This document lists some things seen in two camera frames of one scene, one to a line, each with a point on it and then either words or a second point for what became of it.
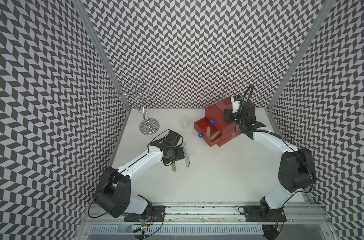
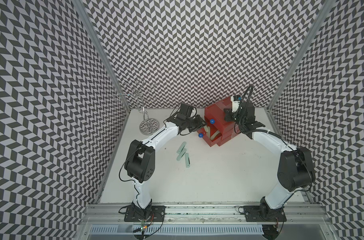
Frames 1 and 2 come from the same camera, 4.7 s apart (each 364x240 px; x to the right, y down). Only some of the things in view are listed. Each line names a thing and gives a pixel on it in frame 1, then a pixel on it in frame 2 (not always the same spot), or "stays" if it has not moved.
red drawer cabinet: x=216 y=113 stays
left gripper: x=180 y=155 -> x=199 y=123
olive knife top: x=214 y=135 stays
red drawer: x=201 y=126 stays
